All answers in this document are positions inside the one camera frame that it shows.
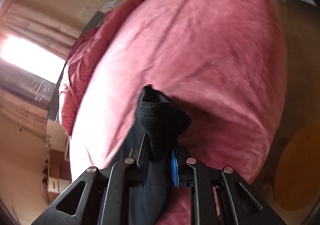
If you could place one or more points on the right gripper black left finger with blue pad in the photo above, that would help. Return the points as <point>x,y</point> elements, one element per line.
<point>100,196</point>

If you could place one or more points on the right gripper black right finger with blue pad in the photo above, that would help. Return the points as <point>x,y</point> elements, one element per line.
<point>219,196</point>

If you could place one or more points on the black pants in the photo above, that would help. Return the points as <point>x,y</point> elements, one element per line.
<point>163,122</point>

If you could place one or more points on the white drawer cabinet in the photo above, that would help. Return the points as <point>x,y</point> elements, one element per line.
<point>57,185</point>

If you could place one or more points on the round orange stool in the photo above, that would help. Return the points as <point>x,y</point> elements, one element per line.
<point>296,182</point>

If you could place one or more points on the pink bed blanket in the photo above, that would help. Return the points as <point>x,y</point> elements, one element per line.
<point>222,62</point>

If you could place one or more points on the red crumpled duvet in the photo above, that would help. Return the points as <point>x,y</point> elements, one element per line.
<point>83,59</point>

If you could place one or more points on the dark headboard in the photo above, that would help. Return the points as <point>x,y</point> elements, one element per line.
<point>95,21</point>

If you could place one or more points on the pink window curtain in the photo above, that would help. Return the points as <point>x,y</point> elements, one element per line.
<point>46,32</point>

